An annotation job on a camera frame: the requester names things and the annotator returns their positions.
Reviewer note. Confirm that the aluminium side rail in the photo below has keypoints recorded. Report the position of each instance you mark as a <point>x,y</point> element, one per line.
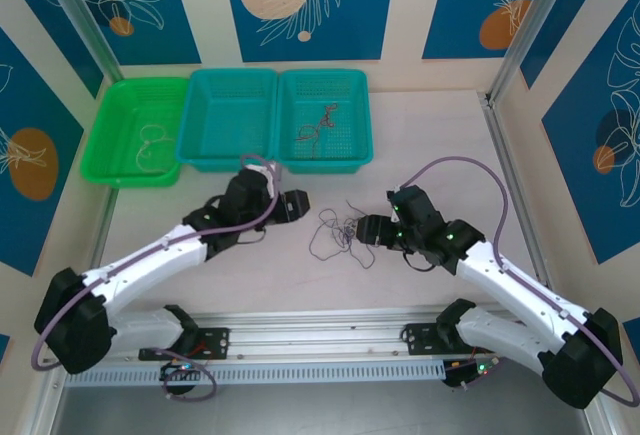
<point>507,155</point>
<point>95,260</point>

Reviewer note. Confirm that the teal plastic basket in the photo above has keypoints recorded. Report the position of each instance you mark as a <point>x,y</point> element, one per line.
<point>225,120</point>
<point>350,145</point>

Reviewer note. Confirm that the blue floral wall panel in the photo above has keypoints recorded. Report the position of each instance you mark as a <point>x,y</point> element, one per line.
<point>350,30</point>
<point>575,5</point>
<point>30,215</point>
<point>634,337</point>
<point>50,40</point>
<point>600,195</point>
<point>165,15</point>
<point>450,15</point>

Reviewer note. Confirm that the aluminium frame post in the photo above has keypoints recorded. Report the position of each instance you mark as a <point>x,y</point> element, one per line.
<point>80,15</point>
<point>532,15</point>

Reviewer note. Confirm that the green plastic basket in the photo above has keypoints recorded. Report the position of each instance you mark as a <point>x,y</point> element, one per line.
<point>115,120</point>

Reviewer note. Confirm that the black controller board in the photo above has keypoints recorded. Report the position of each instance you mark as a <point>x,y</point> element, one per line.
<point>180,370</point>
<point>465,372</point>

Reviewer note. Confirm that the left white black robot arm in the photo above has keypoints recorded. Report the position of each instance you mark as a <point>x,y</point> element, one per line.
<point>150,260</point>

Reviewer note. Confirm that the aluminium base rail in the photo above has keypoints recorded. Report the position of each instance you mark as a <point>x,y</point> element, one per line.
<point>320,330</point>

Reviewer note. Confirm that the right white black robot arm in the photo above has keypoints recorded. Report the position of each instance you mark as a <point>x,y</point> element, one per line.
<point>525,295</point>

